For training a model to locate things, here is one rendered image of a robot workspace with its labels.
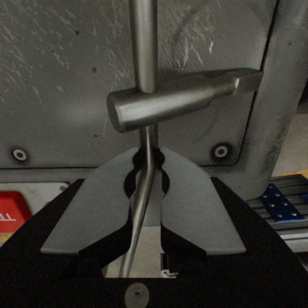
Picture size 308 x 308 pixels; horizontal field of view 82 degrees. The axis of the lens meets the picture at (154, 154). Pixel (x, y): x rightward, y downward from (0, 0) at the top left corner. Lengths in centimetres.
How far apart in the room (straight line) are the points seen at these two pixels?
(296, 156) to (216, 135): 191
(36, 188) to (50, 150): 6
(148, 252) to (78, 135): 257
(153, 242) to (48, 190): 232
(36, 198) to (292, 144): 192
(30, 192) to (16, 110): 10
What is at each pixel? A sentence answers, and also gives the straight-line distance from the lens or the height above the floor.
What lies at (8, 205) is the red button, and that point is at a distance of 27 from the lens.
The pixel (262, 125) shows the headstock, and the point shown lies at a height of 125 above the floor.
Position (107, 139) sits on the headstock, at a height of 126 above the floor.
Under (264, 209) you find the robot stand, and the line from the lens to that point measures 74.
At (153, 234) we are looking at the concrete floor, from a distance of 240.
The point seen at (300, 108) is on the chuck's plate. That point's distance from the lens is 32.
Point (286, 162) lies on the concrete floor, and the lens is 207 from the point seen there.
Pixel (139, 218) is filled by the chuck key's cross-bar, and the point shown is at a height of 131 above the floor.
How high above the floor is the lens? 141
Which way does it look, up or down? 61 degrees down
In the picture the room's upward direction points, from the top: 179 degrees counter-clockwise
